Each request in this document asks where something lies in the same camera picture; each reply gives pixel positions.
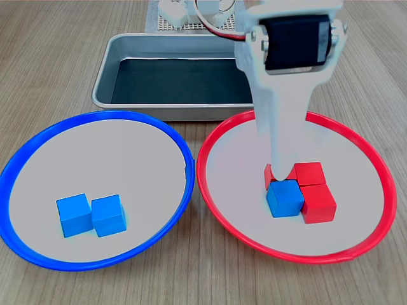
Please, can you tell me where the blue cube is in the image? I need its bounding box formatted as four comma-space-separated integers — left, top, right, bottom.
265, 179, 305, 219
56, 193, 93, 238
91, 194, 127, 238

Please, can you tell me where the red-rimmed white plate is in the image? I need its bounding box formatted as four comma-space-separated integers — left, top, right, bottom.
196, 107, 397, 266

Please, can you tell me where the red cube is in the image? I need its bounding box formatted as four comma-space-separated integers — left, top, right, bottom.
263, 163, 298, 191
294, 161, 328, 187
300, 184, 337, 225

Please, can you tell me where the black mat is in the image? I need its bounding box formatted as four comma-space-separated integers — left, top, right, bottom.
110, 58, 254, 105

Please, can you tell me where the pale perforated plate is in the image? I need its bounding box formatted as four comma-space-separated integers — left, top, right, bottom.
158, 8, 239, 32

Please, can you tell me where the clear tape sheet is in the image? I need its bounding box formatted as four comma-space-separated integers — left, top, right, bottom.
144, 0, 246, 34

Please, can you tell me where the steel tray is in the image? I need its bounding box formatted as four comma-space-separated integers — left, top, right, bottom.
91, 32, 256, 122

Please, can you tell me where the blue-rimmed white plate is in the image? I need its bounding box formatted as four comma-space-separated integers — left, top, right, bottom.
0, 110, 195, 273

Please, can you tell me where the red black white cable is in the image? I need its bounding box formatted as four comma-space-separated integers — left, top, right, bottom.
217, 0, 237, 14
193, 0, 248, 42

